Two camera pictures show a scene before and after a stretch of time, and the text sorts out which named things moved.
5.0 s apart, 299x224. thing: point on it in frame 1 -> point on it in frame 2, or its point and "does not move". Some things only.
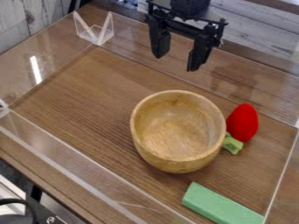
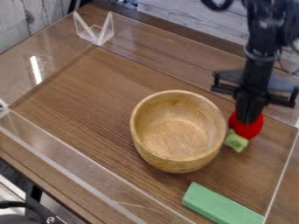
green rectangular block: x=220 y=206 does not move
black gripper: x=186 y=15 -> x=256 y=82
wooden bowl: x=180 y=130 does not move
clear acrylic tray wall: x=157 y=144 does not move
